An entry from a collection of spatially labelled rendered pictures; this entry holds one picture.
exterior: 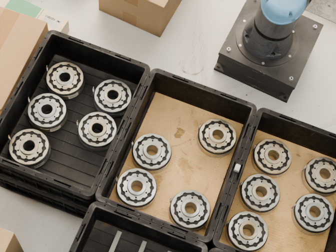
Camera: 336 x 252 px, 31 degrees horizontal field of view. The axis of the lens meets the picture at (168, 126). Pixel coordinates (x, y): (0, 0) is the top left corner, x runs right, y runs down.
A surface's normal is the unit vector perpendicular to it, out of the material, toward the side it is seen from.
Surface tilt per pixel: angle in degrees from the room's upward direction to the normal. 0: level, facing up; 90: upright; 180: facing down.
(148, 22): 90
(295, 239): 0
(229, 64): 90
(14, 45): 0
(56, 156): 0
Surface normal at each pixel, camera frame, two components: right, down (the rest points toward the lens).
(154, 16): -0.44, 0.80
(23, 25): 0.09, -0.42
